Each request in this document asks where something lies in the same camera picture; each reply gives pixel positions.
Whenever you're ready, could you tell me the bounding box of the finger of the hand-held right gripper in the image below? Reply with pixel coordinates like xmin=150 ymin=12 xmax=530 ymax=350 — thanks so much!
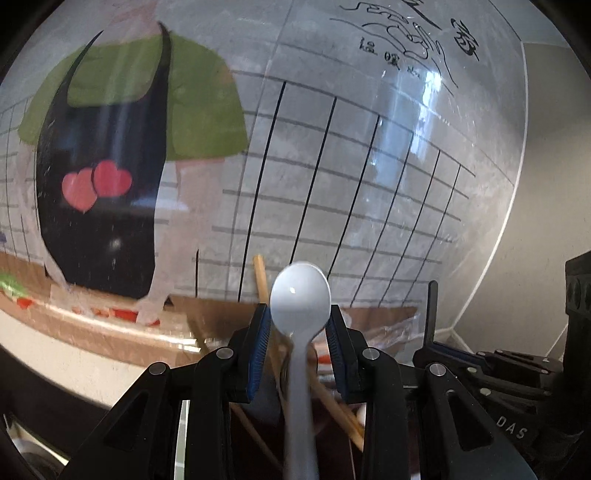
xmin=412 ymin=281 xmax=565 ymax=398
xmin=455 ymin=369 xmax=586 ymax=463

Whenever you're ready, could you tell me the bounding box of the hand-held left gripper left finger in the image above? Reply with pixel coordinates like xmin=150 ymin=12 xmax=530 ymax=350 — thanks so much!
xmin=69 ymin=302 xmax=273 ymax=480

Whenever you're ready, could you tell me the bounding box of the cartoon kitchen wall poster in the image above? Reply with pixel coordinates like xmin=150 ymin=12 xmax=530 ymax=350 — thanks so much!
xmin=0 ymin=0 xmax=530 ymax=366

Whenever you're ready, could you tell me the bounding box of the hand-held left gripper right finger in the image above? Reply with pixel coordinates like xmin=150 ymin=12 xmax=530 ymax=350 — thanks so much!
xmin=325 ymin=305 xmax=539 ymax=480

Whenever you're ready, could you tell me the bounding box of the purple plastic utensil box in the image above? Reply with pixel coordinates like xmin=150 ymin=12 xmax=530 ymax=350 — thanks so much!
xmin=189 ymin=318 xmax=370 ymax=480

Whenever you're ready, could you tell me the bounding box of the white plastic spoon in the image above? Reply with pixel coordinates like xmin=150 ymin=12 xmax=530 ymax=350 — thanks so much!
xmin=269 ymin=261 xmax=332 ymax=480

